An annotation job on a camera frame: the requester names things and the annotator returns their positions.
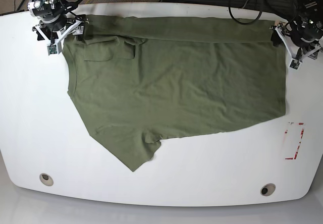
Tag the left table cable grommet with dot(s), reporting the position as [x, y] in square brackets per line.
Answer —
[46, 179]

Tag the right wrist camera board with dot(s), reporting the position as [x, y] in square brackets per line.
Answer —
[54, 49]

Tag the olive green t-shirt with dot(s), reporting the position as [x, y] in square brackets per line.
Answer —
[138, 81]

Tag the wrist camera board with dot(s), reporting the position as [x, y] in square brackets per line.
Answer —
[54, 49]
[295, 64]

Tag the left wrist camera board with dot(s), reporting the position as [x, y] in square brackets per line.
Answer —
[295, 64]

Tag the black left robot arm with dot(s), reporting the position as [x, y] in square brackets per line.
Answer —
[302, 10]

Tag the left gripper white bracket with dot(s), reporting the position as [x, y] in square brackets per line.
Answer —
[301, 42]

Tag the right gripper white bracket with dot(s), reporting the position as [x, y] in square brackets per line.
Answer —
[56, 31]

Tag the right table cable grommet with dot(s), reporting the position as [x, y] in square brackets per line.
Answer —
[268, 189]

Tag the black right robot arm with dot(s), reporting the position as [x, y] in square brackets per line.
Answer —
[48, 10]

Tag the table cable grommet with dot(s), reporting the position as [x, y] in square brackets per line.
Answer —
[46, 179]
[268, 189]

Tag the red tape rectangle marking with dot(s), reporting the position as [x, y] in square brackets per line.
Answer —
[292, 140]

